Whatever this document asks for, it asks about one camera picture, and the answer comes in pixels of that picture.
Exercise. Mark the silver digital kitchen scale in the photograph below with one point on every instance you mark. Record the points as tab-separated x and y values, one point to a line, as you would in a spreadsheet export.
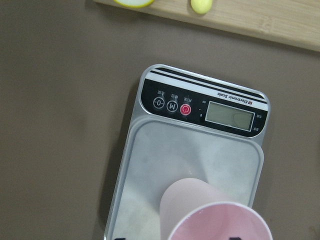
186	125

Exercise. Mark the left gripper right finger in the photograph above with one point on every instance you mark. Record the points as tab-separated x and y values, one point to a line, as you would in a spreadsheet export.
235	238

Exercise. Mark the brown table cover sheet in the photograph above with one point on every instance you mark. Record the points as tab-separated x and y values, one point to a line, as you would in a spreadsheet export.
69	71

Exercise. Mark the pink plastic cup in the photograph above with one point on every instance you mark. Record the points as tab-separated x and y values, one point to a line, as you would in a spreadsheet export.
191	209

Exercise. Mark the yellow plastic knife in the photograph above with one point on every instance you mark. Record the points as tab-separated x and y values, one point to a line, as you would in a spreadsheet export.
201	6

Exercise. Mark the lemon slice front left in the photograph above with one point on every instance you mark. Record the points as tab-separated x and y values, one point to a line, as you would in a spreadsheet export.
134	3

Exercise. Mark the wooden cutting board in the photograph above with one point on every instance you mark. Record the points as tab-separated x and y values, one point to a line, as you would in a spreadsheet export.
291	22

